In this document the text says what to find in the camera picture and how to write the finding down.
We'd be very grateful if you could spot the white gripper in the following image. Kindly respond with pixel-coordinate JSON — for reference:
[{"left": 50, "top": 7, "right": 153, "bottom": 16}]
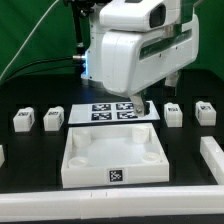
[{"left": 101, "top": 15, "right": 199, "bottom": 117}]

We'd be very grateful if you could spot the white square table top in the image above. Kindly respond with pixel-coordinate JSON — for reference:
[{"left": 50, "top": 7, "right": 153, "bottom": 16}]
[{"left": 61, "top": 123, "right": 169, "bottom": 188}]

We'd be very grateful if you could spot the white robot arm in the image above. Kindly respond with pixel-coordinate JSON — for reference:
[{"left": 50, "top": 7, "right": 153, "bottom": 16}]
[{"left": 82, "top": 0, "right": 199, "bottom": 117}]

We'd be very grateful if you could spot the white marker sheet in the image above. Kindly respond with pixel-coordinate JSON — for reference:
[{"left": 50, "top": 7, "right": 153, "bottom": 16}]
[{"left": 68, "top": 101, "right": 160, "bottom": 124}]

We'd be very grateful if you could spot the white left block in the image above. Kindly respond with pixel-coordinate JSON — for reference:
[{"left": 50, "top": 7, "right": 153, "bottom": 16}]
[{"left": 0, "top": 145, "right": 5, "bottom": 168}]

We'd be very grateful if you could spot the white right rail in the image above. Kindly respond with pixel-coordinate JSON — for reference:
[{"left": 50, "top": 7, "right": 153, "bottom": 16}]
[{"left": 200, "top": 136, "right": 224, "bottom": 185}]

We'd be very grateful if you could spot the white rail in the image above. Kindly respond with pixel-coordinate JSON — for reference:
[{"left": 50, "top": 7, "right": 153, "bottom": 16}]
[
  {"left": 200, "top": 136, "right": 224, "bottom": 185},
  {"left": 0, "top": 185, "right": 224, "bottom": 222}
]

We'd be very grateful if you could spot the black cable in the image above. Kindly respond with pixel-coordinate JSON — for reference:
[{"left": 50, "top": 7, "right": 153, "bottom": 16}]
[{"left": 0, "top": 57, "right": 84, "bottom": 84}]

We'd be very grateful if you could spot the white front rail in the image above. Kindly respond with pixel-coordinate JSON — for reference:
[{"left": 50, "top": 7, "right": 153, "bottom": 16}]
[{"left": 0, "top": 185, "right": 224, "bottom": 222}]

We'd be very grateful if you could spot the white cable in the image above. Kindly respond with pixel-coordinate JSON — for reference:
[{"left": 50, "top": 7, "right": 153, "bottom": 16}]
[{"left": 0, "top": 0, "right": 61, "bottom": 81}]

